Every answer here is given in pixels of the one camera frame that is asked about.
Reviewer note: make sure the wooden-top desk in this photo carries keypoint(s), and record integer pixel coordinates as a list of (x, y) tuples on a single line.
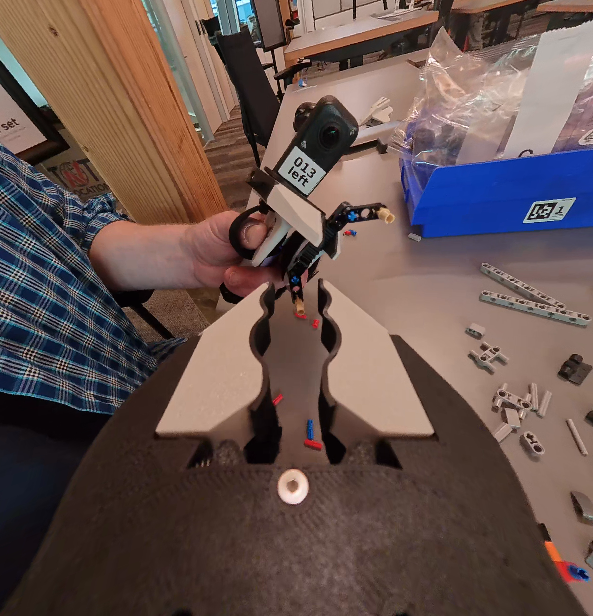
[(363, 33)]

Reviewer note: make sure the wooden pillar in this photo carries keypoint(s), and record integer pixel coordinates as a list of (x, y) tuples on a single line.
[(108, 96)]

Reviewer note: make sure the dark trousers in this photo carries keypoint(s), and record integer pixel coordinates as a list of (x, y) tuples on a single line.
[(17, 481)]

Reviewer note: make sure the small grey lego connector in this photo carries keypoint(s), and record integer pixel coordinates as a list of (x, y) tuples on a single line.
[(476, 330)]

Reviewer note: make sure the white wall sign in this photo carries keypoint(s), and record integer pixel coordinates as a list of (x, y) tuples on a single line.
[(7, 125)]

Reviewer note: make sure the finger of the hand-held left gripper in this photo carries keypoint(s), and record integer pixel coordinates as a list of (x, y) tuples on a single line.
[(299, 214), (296, 255)]

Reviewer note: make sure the black lego connector block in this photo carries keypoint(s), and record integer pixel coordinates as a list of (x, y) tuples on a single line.
[(574, 369)]

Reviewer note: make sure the printed cardboard box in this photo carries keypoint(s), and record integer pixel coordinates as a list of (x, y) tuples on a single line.
[(80, 183)]

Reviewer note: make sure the dark monitor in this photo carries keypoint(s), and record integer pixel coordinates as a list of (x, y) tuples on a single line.
[(270, 24)]

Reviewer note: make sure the person's left hand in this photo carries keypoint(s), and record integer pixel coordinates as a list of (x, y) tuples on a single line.
[(209, 250)]

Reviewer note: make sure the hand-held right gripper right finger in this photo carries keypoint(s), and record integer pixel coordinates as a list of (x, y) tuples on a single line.
[(373, 385)]

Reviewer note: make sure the person's left forearm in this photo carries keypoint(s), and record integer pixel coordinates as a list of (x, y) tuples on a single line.
[(46, 288)]

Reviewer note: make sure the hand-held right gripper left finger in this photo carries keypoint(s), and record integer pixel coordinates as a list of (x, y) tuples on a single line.
[(214, 385)]

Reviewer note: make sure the small white object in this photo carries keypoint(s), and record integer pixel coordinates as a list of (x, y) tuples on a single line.
[(378, 113)]

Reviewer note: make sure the black office chair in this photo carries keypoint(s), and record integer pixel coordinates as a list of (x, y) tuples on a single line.
[(248, 96)]

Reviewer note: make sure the pile of grey lego connectors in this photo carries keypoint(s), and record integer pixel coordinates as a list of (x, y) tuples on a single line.
[(510, 402)]

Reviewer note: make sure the blue plastic bin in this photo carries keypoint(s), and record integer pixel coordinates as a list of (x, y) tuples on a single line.
[(469, 192)]

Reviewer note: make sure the long grey lego beam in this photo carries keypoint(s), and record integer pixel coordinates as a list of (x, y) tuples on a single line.
[(532, 308), (517, 284)]

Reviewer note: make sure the clear plastic parts bag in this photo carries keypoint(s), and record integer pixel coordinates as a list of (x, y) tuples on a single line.
[(450, 96)]

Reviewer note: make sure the black lego gear rack assembly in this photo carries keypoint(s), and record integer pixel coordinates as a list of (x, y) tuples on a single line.
[(359, 211)]

